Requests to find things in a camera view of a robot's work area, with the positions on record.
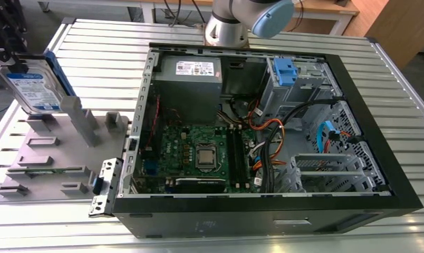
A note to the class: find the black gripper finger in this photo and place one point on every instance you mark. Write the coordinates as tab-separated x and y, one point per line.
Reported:
21	62

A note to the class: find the hard disk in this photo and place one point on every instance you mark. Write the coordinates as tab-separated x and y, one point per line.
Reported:
29	89

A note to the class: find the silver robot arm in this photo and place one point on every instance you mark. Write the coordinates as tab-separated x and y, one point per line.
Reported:
229	31

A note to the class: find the silver disk bay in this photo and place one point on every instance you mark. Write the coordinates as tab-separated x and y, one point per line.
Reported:
332	174

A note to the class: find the grey parts rack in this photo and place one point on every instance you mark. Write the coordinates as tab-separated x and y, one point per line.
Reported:
68	160

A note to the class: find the white framed table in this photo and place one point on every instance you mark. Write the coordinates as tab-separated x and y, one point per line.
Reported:
146	13

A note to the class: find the grey power supply unit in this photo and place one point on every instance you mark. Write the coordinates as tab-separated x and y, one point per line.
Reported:
188	100

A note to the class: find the green motherboard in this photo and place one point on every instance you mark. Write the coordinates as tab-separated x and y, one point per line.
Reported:
177	142

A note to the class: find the silver CPU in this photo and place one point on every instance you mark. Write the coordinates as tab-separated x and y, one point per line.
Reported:
205	158

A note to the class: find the black graphics card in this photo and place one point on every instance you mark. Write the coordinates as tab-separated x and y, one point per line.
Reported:
198	184

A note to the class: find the black RAM slot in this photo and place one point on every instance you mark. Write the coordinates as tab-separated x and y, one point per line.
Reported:
233	158
243	158

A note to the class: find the blue plastic drive latch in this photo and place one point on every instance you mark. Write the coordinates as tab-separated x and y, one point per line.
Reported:
284	73

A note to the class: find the silver optical drive cage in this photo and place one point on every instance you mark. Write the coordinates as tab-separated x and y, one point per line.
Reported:
296	97

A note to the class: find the black PC case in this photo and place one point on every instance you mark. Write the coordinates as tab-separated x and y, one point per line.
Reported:
233	221

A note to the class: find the wooden desk white legs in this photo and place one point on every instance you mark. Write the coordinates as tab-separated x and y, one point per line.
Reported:
335	10

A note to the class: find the wooden cabinet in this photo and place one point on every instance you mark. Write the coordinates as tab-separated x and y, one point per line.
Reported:
402	26

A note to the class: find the silver expansion slot bracket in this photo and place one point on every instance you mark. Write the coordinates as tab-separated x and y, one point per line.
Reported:
114	179

